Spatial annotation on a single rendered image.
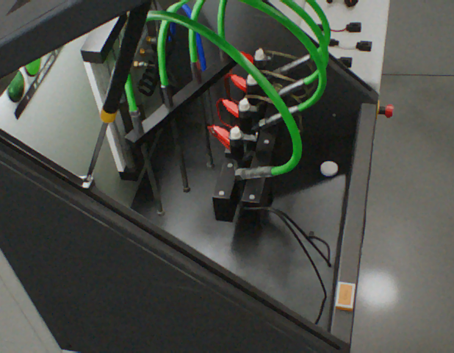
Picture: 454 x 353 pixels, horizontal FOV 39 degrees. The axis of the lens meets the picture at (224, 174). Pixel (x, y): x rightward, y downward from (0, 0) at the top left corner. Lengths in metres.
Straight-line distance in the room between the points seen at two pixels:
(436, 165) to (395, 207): 0.28
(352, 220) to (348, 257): 0.09
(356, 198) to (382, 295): 1.02
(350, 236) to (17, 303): 0.65
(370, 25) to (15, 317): 1.10
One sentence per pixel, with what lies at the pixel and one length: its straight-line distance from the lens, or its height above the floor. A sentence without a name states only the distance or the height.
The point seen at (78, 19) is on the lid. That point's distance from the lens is 0.66.
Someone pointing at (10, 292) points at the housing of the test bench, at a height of 1.01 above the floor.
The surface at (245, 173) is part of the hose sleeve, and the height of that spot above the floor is 1.14.
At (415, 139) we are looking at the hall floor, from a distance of 2.83.
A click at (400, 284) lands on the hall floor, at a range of 2.37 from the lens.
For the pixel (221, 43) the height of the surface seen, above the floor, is 1.41.
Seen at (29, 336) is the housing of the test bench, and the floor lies 0.83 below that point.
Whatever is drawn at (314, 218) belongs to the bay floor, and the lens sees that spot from 1.46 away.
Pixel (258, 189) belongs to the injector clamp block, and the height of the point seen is 0.98.
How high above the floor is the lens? 1.99
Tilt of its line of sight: 48 degrees down
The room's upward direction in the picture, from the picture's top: 8 degrees counter-clockwise
